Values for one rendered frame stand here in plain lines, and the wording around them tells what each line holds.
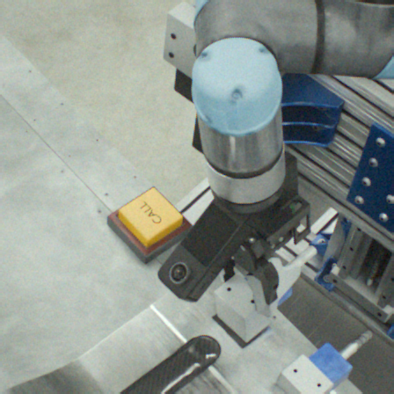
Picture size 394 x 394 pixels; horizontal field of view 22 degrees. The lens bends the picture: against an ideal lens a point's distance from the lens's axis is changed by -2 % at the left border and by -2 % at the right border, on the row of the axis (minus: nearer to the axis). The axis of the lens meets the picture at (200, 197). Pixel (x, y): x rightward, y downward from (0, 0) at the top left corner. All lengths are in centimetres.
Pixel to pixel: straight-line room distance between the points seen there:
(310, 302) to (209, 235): 103
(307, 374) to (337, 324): 87
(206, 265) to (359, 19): 28
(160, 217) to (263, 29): 44
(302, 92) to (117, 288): 36
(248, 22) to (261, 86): 10
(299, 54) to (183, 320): 38
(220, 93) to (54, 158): 60
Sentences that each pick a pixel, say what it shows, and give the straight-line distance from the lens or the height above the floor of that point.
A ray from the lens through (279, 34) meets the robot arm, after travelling 97.
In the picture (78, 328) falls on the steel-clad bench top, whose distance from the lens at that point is 129.
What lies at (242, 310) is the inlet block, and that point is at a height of 95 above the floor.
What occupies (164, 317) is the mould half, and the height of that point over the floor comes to 89.
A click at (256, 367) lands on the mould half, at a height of 89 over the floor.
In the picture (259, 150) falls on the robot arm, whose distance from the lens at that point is 92.
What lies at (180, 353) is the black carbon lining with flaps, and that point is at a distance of 119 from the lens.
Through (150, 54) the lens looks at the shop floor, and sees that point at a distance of 268.
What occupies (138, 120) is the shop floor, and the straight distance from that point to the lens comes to 253.
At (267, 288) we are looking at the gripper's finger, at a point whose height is 103.
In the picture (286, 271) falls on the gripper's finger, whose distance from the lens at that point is 111.
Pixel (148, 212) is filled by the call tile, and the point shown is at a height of 84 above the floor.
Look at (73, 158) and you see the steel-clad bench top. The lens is 144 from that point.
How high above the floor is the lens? 193
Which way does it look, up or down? 54 degrees down
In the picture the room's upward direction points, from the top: 9 degrees clockwise
